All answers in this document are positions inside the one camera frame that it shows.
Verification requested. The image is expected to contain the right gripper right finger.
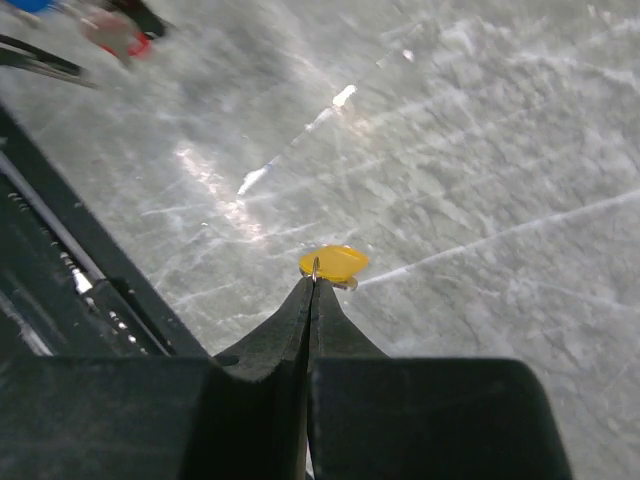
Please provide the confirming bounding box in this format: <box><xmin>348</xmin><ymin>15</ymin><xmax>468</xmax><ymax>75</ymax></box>
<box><xmin>308</xmin><ymin>280</ymin><xmax>573</xmax><ymax>479</ymax></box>

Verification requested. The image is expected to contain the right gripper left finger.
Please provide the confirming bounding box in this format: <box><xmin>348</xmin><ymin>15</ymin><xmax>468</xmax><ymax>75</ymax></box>
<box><xmin>1</xmin><ymin>279</ymin><xmax>313</xmax><ymax>479</ymax></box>

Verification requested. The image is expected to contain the brass key with yellow tag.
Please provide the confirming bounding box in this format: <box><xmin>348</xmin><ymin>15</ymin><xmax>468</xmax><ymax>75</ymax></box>
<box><xmin>298</xmin><ymin>245</ymin><xmax>369</xmax><ymax>290</ymax></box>

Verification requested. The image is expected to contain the red key tag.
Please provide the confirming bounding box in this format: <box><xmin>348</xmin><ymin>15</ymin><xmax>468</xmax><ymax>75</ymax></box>
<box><xmin>81</xmin><ymin>10</ymin><xmax>151</xmax><ymax>69</ymax></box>

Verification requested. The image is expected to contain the blue key tag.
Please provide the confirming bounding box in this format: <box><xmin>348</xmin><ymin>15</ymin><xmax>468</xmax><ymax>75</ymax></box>
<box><xmin>2</xmin><ymin>0</ymin><xmax>56</xmax><ymax>15</ymax></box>

